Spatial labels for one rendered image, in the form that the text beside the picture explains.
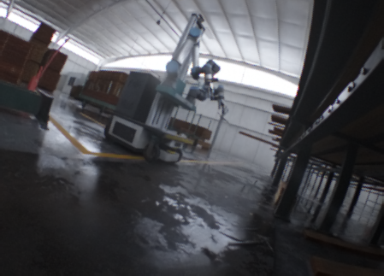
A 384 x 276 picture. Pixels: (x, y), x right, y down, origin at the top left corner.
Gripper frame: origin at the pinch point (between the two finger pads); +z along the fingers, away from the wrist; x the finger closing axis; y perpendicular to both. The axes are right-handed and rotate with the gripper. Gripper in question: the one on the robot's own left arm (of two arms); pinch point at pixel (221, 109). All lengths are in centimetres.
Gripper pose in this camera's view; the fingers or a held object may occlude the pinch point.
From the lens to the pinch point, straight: 194.2
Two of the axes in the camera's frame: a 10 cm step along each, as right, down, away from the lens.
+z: -0.5, 9.4, -3.3
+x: 4.5, 3.2, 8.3
